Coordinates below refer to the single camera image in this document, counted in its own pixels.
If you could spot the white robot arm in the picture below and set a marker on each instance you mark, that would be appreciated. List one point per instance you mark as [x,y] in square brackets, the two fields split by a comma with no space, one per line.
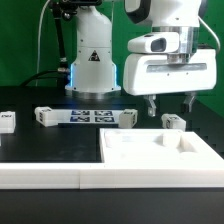
[169,59]

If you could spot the white fence frame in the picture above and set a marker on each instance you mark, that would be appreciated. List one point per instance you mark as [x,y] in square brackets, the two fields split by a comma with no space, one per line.
[101,175]

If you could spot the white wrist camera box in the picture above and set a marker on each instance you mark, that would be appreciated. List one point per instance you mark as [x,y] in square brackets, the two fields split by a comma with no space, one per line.
[155,43]

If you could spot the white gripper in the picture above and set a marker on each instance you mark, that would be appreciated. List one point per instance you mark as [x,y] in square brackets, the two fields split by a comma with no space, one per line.
[153,74]

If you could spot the tag marker sheet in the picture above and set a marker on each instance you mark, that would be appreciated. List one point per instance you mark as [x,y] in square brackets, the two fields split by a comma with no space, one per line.
[88,116]

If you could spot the white square table top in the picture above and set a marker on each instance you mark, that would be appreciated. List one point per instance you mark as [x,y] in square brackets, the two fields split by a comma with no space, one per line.
[141,146]

